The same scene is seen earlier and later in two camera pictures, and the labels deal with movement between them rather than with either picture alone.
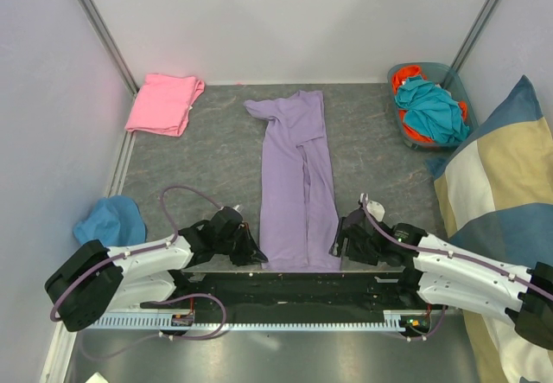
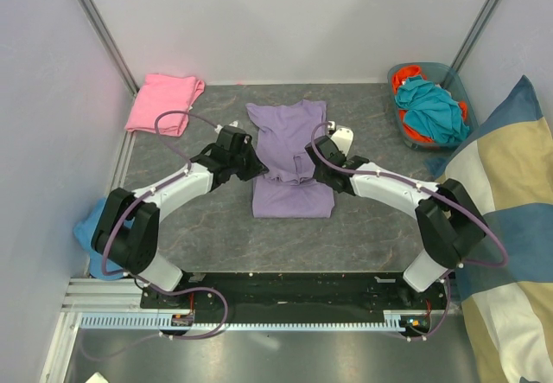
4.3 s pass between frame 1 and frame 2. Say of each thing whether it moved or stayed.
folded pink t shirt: stayed
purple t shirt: moved
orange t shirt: stayed
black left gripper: moved
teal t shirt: stayed
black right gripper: moved
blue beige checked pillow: stayed
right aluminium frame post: stayed
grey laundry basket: stayed
